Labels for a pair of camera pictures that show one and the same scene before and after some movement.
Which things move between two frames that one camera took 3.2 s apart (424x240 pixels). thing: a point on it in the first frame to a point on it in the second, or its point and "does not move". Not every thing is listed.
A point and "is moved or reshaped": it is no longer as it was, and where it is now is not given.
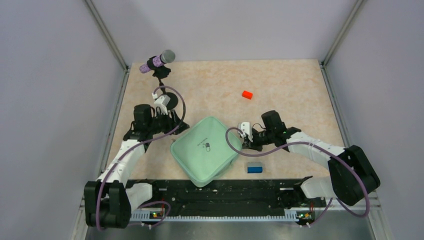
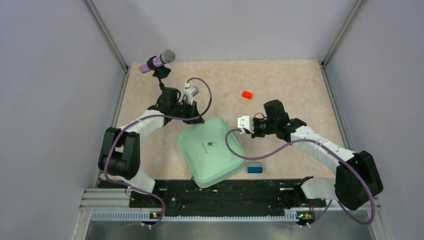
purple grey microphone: (166, 56) does not move
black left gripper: (172, 122) to (193, 111)
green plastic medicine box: (201, 151) is moved or reshaped
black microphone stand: (160, 72) does not move
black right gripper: (253, 145) to (256, 134)
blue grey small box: (254, 167) does not move
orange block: (247, 94) does not move
